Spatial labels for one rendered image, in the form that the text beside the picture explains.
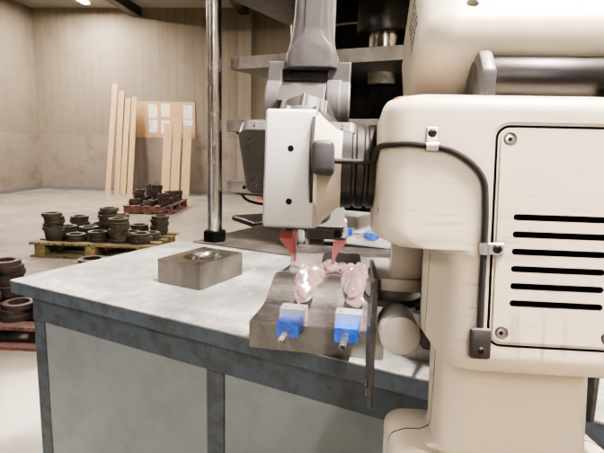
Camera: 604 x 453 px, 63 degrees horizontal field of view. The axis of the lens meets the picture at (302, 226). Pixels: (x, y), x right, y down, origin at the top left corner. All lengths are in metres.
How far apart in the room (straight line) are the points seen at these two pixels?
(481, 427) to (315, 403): 0.61
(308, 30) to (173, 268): 0.92
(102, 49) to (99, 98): 1.09
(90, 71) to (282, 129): 12.47
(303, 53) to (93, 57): 12.34
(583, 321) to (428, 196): 0.15
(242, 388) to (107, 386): 0.45
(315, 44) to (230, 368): 0.77
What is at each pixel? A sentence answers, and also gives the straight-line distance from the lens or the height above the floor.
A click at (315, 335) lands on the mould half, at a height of 0.84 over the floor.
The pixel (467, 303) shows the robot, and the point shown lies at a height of 1.07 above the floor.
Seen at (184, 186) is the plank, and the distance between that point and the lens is 11.48.
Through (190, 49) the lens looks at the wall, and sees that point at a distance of 12.09.
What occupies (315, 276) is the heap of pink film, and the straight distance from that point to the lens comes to 1.11.
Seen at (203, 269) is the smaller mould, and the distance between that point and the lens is 1.37.
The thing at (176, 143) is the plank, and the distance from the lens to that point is 11.63.
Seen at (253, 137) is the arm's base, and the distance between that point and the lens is 0.51.
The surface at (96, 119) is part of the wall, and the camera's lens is 12.79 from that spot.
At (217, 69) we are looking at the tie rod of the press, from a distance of 2.08.
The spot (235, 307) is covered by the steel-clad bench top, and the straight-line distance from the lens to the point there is 1.23.
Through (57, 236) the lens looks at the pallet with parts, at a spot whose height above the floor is 0.20.
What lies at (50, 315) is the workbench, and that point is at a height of 0.70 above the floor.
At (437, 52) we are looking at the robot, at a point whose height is 1.28.
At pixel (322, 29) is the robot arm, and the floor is 1.33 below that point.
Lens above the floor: 1.19
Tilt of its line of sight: 9 degrees down
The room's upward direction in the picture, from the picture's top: 1 degrees clockwise
